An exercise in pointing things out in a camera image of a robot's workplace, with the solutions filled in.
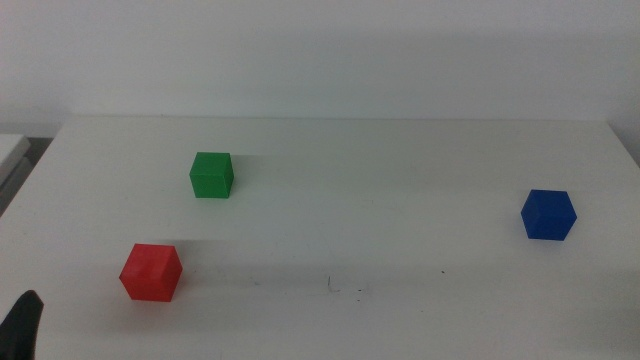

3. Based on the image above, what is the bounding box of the red cube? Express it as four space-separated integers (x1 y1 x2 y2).
118 243 184 303

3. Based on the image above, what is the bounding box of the green cube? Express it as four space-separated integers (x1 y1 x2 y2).
188 151 235 200

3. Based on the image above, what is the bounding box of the blue cube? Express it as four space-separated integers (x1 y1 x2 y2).
520 188 578 242

